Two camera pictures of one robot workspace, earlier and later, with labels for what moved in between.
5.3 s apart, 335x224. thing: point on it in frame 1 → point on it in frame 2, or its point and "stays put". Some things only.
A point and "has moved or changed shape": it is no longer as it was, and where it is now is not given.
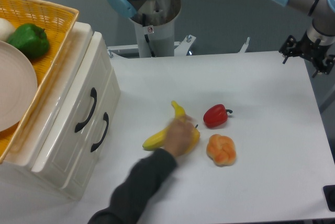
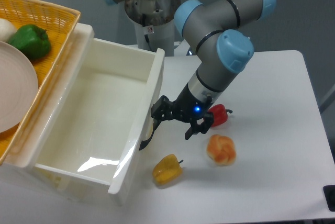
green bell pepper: x=32 y=39 stays put
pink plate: x=18 y=88 stays put
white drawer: x=60 y=145 has moved or changed shape
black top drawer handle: x=93 y=94 → x=143 y=143
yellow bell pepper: x=194 y=141 → x=168 y=170
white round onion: x=6 y=29 stays put
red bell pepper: x=216 y=115 stays put
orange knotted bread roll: x=221 y=150 stays put
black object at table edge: x=329 y=192 stays put
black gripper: x=309 y=49 → x=187 y=107
